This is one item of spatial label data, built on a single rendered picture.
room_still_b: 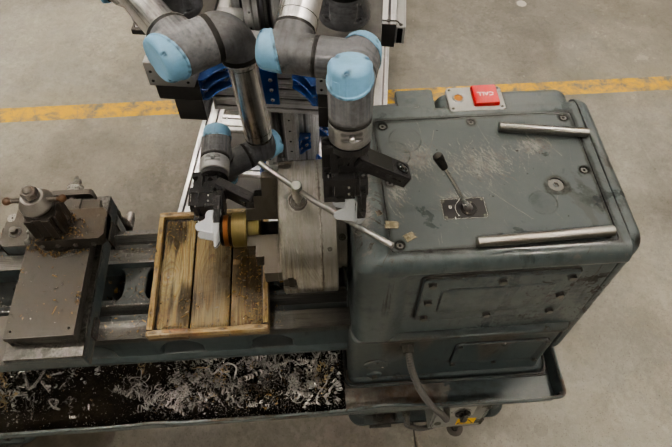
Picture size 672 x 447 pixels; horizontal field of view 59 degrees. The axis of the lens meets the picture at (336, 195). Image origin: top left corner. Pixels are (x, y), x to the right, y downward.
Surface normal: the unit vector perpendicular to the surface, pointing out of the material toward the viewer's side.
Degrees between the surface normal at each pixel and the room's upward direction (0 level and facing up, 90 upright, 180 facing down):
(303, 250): 51
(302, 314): 0
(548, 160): 0
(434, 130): 0
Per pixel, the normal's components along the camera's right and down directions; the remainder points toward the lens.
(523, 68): 0.00, -0.57
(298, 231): 0.04, 0.00
